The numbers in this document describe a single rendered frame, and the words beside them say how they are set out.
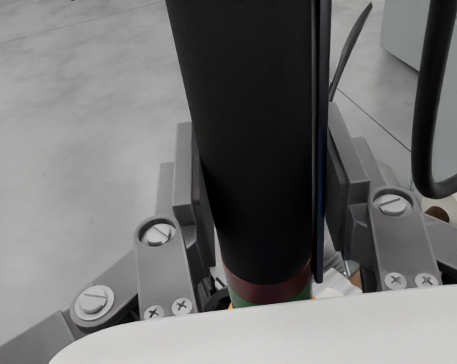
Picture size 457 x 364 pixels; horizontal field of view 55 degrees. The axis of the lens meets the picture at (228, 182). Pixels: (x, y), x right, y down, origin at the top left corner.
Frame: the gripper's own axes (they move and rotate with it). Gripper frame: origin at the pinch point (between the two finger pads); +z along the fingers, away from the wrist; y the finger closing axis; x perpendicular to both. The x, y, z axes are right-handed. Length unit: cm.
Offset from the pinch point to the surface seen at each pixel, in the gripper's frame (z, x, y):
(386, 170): 39, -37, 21
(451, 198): 7.4, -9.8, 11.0
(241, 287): -1.1, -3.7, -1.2
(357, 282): 3.4, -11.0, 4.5
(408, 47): 259, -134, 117
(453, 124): 108, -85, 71
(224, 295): 14.1, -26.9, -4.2
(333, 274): 4.0, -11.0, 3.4
